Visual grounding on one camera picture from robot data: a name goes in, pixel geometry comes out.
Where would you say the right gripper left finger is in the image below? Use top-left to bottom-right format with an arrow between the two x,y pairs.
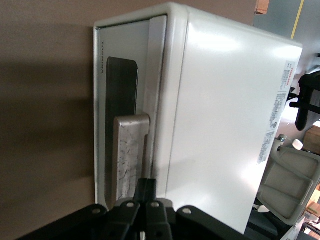
103,177 -> 149,240

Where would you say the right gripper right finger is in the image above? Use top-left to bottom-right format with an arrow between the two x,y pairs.
145,177 -> 173,240

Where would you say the white toaster oven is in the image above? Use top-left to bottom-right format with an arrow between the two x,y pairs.
93,1 -> 304,236

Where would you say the grey office chair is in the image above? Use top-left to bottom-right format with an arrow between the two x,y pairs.
253,136 -> 320,227

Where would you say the black office chair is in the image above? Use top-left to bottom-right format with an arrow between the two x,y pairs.
289,73 -> 320,131

